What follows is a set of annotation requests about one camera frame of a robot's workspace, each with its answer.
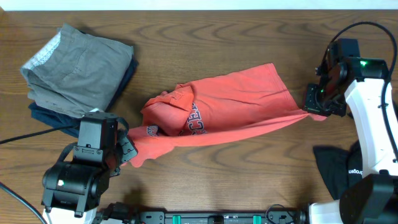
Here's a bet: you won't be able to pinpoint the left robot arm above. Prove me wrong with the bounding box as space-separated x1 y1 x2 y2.
42 111 137 223

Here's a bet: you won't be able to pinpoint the black garment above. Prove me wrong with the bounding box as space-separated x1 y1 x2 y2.
313 141 363 200

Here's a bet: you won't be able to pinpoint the folded navy garment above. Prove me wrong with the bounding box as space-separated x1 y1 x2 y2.
28 58 138 138

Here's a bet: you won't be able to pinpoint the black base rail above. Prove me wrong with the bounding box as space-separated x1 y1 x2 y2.
92 202 310 224

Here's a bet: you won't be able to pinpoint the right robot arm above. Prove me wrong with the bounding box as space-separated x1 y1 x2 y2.
303 39 397 223

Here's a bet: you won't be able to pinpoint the folded grey shorts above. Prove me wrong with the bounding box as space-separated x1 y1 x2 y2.
20 24 134 118

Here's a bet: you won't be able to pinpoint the red printed t-shirt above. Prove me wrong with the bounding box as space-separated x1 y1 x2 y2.
128 63 309 167

